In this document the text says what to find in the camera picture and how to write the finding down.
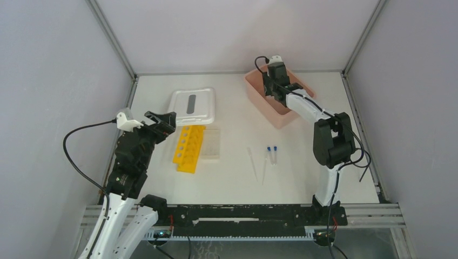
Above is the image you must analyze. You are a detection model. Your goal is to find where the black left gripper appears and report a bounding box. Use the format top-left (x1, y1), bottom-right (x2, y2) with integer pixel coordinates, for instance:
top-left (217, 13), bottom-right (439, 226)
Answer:
top-left (127, 111), bottom-right (177, 169)

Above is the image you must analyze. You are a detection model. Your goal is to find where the white plastic bin lid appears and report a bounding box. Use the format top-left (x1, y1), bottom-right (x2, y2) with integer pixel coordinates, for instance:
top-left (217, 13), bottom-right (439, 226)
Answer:
top-left (167, 87), bottom-right (215, 126)

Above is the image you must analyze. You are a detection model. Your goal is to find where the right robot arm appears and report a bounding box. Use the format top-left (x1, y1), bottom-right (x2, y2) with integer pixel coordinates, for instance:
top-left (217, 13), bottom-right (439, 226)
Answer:
top-left (262, 61), bottom-right (356, 224)

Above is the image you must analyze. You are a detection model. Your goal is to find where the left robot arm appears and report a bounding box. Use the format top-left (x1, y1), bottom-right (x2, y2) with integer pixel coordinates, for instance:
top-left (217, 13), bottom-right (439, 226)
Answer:
top-left (79, 108), bottom-right (177, 258)

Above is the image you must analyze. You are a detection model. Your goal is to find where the pink plastic bin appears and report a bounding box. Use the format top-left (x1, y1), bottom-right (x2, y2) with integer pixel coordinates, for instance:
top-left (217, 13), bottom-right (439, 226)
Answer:
top-left (244, 69), bottom-right (300, 129)

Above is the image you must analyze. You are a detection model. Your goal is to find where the yellow test tube rack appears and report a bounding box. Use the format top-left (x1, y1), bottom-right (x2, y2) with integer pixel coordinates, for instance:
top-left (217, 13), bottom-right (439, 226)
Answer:
top-left (173, 125), bottom-right (206, 174)

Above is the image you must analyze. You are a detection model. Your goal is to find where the clear well plate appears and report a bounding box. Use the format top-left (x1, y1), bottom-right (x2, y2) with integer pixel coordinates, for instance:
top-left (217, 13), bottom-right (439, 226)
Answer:
top-left (200, 128), bottom-right (220, 160)

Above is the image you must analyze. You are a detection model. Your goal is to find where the left blue-capped tube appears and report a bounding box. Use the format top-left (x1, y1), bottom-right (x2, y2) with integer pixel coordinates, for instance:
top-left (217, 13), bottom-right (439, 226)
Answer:
top-left (267, 146), bottom-right (274, 165)

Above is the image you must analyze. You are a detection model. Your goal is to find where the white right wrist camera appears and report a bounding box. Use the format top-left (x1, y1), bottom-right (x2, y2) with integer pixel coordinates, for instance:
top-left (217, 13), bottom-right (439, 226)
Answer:
top-left (268, 55), bottom-right (283, 65)

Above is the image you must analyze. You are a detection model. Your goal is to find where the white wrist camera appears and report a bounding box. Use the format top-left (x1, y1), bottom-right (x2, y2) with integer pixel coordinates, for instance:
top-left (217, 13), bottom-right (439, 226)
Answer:
top-left (268, 55), bottom-right (283, 65)
top-left (116, 107), bottom-right (144, 132)

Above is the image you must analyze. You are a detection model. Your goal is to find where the black right camera cable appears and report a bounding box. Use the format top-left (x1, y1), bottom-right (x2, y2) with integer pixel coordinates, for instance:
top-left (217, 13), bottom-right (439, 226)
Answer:
top-left (254, 56), bottom-right (372, 259)

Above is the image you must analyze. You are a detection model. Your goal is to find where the black camera cable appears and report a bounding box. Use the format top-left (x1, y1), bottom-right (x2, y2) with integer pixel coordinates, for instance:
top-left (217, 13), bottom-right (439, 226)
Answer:
top-left (254, 56), bottom-right (372, 259)
top-left (63, 119), bottom-right (118, 219)

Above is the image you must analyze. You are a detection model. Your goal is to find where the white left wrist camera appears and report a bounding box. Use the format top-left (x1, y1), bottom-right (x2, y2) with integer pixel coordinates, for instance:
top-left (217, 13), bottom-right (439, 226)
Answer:
top-left (116, 107), bottom-right (144, 132)

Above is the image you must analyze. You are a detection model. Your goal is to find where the black left camera cable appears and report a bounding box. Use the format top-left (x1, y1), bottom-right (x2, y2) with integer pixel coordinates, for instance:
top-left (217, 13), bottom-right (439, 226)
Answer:
top-left (63, 119), bottom-right (118, 219)

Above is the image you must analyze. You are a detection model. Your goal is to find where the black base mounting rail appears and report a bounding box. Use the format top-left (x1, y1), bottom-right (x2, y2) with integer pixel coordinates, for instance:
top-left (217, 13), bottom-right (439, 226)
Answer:
top-left (154, 204), bottom-right (348, 238)

